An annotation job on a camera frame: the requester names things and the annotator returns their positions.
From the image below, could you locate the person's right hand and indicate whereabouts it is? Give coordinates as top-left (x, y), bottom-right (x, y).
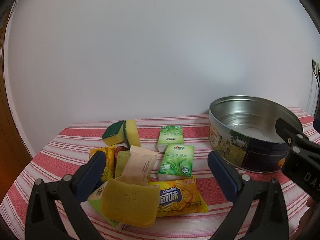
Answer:
top-left (299, 197), bottom-right (320, 233)

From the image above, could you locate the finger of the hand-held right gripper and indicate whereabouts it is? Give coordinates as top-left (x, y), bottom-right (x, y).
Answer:
top-left (275, 117), bottom-right (320, 156)

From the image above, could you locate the green yellow scouring sponge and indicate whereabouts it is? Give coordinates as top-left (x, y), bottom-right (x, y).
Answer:
top-left (124, 119), bottom-right (141, 148)
top-left (102, 120), bottom-right (127, 147)

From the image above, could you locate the green white carton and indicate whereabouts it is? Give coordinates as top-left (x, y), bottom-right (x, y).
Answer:
top-left (157, 144), bottom-right (195, 182)
top-left (157, 126), bottom-right (184, 153)

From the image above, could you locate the round metal cookie tin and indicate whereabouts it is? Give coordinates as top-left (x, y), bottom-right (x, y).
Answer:
top-left (209, 95), bottom-right (304, 174)

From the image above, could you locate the beige paper packet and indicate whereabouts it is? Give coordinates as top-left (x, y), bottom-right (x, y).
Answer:
top-left (121, 145), bottom-right (158, 187)

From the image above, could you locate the yellow snack sachet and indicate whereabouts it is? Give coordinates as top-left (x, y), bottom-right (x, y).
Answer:
top-left (89, 145), bottom-right (116, 183)

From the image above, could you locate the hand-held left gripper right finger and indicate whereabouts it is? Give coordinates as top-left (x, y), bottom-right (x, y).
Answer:
top-left (207, 151), bottom-right (298, 240)

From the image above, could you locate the light green white packet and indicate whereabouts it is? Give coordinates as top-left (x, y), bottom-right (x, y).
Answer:
top-left (87, 181), bottom-right (120, 227)

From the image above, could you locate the yellow cracker packet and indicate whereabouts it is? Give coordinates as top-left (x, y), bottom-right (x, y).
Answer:
top-left (149, 176), bottom-right (208, 217)

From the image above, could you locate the green speckled yellow sponge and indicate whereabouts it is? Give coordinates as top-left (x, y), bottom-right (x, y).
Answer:
top-left (114, 151), bottom-right (132, 179)

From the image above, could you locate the plain yellow sponge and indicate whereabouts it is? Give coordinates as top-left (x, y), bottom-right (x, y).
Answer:
top-left (100, 179), bottom-right (160, 228)

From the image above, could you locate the wooden door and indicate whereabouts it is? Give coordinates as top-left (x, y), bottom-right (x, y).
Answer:
top-left (0, 5), bottom-right (37, 200)

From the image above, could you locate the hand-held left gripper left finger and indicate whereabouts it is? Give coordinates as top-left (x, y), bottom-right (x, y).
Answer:
top-left (25, 151), bottom-right (107, 240)

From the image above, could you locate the red striped tablecloth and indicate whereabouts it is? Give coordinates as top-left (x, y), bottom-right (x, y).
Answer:
top-left (0, 106), bottom-right (320, 240)

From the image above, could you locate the red snack packet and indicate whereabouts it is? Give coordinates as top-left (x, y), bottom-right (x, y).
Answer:
top-left (114, 144), bottom-right (130, 165)

